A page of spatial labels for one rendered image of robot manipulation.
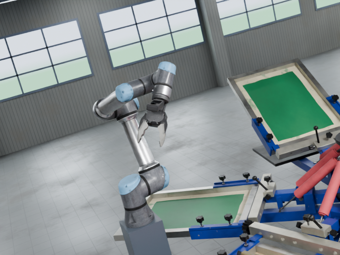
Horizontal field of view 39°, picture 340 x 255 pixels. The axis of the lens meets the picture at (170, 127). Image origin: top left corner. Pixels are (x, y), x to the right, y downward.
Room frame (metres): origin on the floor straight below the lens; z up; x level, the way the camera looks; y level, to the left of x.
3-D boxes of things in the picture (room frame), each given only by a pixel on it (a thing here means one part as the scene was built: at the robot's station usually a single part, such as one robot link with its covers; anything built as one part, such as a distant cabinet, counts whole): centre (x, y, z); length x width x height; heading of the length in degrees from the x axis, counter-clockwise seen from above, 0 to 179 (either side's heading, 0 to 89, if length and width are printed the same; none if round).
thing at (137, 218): (2.22, 0.26, 1.25); 0.15 x 0.15 x 0.10
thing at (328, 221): (2.00, -0.58, 1.02); 0.17 x 0.06 x 0.05; 127
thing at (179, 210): (2.65, -0.13, 1.05); 1.08 x 0.61 x 0.23; 67
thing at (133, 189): (2.23, 0.26, 1.37); 0.13 x 0.12 x 0.14; 121
